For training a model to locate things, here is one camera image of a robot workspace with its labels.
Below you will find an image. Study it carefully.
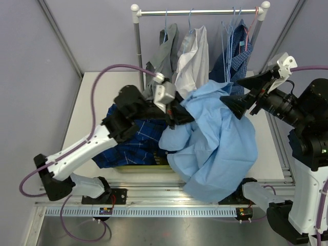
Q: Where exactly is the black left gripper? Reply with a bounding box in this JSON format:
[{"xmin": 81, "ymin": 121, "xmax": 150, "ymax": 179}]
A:
[{"xmin": 130, "ymin": 90, "xmax": 206, "ymax": 129}]

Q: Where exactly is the light blue hanger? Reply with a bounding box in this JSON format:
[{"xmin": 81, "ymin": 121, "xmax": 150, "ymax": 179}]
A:
[
  {"xmin": 181, "ymin": 8, "xmax": 194, "ymax": 54},
  {"xmin": 227, "ymin": 7, "xmax": 243, "ymax": 80},
  {"xmin": 221, "ymin": 7, "xmax": 236, "ymax": 82},
  {"xmin": 163, "ymin": 8, "xmax": 168, "ymax": 44}
]

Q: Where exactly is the white slotted cable duct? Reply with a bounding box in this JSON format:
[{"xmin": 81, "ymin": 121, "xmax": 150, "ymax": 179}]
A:
[{"xmin": 46, "ymin": 207, "xmax": 237, "ymax": 218}]

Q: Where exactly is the dark blue plaid shirt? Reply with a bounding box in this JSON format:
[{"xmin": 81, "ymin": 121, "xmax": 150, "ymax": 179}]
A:
[{"xmin": 92, "ymin": 119, "xmax": 168, "ymax": 169}]

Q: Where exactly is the olive green plastic basket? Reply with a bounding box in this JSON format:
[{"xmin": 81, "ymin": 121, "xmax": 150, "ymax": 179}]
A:
[{"xmin": 114, "ymin": 152, "xmax": 174, "ymax": 174}]

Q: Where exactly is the grey shirt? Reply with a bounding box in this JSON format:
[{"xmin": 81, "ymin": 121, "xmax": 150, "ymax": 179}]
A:
[{"xmin": 142, "ymin": 23, "xmax": 179, "ymax": 100}]

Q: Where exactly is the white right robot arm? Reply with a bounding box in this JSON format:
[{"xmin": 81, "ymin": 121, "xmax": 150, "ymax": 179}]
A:
[{"xmin": 221, "ymin": 71, "xmax": 327, "ymax": 245}]

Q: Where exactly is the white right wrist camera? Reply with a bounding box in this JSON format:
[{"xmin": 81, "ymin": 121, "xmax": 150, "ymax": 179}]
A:
[{"xmin": 268, "ymin": 52, "xmax": 298, "ymax": 94}]

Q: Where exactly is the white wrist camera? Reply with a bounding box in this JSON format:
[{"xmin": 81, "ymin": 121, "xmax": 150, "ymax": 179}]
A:
[
  {"xmin": 268, "ymin": 52, "xmax": 298, "ymax": 94},
  {"xmin": 153, "ymin": 72, "xmax": 176, "ymax": 113}
]

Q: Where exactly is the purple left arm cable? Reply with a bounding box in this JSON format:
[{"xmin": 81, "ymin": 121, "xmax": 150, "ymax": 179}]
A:
[{"xmin": 19, "ymin": 64, "xmax": 165, "ymax": 243}]

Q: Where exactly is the metal clothes rack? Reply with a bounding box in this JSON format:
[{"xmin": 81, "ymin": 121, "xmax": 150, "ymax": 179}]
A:
[{"xmin": 130, "ymin": 1, "xmax": 271, "ymax": 83}]

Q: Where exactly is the pink hanger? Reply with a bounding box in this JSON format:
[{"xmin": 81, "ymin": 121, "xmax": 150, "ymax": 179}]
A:
[{"xmin": 245, "ymin": 7, "xmax": 259, "ymax": 51}]

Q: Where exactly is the blue small-check shirt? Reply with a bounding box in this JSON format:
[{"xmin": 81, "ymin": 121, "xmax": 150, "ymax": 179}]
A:
[{"xmin": 209, "ymin": 20, "xmax": 253, "ymax": 95}]

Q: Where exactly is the aluminium mounting rail frame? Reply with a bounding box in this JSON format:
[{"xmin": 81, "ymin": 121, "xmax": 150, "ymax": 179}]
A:
[{"xmin": 34, "ymin": 110, "xmax": 312, "ymax": 209}]

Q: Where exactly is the light blue shirt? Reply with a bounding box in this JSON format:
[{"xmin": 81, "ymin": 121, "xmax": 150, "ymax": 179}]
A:
[{"xmin": 159, "ymin": 80, "xmax": 258, "ymax": 203}]

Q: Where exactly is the white shirt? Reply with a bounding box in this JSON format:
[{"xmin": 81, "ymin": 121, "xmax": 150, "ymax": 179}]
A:
[{"xmin": 175, "ymin": 26, "xmax": 209, "ymax": 98}]

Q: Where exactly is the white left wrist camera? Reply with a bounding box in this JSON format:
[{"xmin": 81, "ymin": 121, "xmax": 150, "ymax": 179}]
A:
[{"xmin": 153, "ymin": 72, "xmax": 176, "ymax": 113}]

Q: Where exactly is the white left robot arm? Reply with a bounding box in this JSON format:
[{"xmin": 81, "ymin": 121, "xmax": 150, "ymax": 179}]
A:
[{"xmin": 34, "ymin": 85, "xmax": 194, "ymax": 204}]

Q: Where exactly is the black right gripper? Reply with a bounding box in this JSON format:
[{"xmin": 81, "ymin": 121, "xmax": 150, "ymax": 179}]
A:
[{"xmin": 221, "ymin": 68, "xmax": 311, "ymax": 128}]

